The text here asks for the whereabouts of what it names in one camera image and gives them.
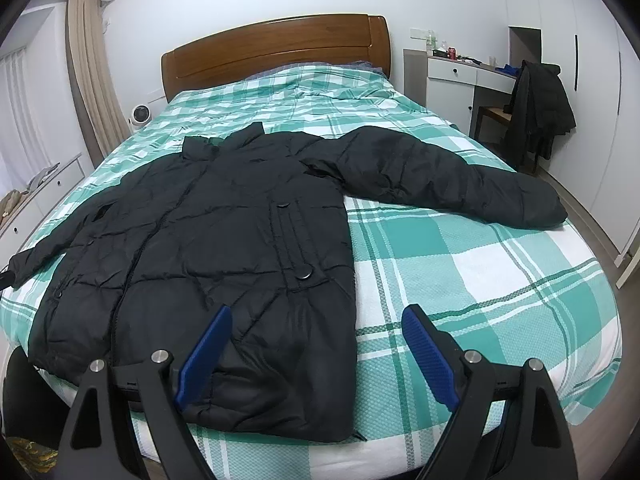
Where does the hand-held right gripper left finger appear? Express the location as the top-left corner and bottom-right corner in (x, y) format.
(54, 304), (233, 480)

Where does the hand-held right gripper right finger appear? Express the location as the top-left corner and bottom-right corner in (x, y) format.
(401, 304), (581, 480)

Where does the black puffer jacket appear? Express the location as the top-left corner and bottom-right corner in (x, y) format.
(9, 121), (568, 443)

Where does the beige cloth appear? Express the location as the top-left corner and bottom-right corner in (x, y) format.
(0, 189), (32, 222)

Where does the bed with green checked sheet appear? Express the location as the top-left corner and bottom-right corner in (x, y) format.
(0, 62), (623, 480)

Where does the white low cabinet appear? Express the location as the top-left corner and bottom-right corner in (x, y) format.
(0, 152), (96, 256)

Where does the grey cloth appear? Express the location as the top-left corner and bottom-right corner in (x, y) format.
(27, 162), (62, 191)

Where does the white sheer curtain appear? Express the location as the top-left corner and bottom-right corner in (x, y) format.
(0, 45), (51, 201)

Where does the person's patterned clothing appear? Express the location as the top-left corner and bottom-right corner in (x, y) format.
(0, 435), (58, 480)

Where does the small white fan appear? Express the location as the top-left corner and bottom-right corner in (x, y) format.
(127, 104), (151, 133)

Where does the beige curtain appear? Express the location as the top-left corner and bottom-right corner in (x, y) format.
(66, 0), (132, 171)

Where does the wooden chair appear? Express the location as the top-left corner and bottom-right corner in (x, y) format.
(475, 105), (541, 171)

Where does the dark jacket on chair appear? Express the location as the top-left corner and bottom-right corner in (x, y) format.
(502, 60), (577, 171)

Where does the white desk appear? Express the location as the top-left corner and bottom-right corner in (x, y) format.
(426, 55), (521, 133)

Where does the white wardrobe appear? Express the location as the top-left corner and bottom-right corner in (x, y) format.
(542, 0), (640, 291)

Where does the wooden headboard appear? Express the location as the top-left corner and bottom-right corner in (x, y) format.
(161, 14), (391, 103)

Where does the grey wall panel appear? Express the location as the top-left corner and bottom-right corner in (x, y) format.
(508, 26), (543, 68)

